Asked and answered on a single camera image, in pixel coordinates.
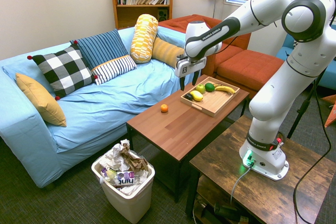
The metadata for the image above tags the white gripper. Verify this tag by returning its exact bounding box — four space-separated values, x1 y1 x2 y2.
175 54 207 91

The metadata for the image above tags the wooden serving tray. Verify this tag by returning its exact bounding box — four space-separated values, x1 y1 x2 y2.
180 76 240 118

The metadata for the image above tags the yellow lemon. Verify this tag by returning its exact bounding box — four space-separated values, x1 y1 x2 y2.
190 90 204 102

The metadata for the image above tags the mustard striped pillow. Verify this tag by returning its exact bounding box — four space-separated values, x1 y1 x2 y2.
151 37 185 68

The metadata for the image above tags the yellow banana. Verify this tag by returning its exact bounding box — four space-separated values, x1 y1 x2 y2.
214 84 236 95

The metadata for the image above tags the brown wooden coffee table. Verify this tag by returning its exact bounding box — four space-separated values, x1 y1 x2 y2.
125 74 250 204

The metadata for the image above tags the yellow patterned bolster pillow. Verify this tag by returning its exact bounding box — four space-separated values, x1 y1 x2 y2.
130 14 159 64

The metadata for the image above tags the orange sectional sofa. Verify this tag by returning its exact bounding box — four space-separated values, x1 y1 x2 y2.
158 14 285 99

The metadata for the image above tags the small black speaker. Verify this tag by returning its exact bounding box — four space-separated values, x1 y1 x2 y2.
157 8 169 22

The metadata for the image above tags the white navy striped pillow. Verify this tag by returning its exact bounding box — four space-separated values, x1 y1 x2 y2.
91 55 138 86

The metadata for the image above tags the light blue sofa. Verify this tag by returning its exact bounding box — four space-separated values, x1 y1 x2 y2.
0 26 203 188

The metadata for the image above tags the wooden bookshelf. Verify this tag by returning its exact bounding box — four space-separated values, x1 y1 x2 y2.
108 0 176 30

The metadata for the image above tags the blue striped pillow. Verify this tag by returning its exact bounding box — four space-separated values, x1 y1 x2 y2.
69 28 129 70

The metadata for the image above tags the crumpled brown paper bag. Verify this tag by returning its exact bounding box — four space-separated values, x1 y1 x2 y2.
119 147 148 174

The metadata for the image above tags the crumpled white paper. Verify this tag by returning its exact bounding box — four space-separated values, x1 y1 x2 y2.
100 139 149 196

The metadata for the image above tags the black tripod stand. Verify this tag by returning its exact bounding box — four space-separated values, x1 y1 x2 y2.
287 69 329 140

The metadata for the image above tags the clear hint water bottle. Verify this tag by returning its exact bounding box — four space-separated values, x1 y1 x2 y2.
99 170 136 187

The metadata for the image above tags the black white checkered pillow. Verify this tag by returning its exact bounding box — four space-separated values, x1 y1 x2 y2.
27 40 98 101

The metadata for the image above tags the rustic dark wood table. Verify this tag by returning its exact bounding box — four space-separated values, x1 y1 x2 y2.
185 115 333 224

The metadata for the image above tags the cream plastic trash bin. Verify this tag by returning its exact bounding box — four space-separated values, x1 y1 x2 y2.
91 150 155 224

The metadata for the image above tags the black device under table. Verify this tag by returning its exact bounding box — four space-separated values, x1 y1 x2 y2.
213 202 242 221

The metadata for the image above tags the blue armchair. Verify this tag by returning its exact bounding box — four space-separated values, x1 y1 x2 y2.
275 24 336 91

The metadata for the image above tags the orange triangular floor object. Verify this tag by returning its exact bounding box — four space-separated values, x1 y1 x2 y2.
321 94 336 129

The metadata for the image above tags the plain mustard pillow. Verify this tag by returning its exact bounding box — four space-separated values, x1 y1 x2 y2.
15 73 67 127

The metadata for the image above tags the grey power cable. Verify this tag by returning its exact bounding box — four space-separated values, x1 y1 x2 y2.
230 165 253 204

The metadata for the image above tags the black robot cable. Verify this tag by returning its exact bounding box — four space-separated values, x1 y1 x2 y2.
272 0 336 224

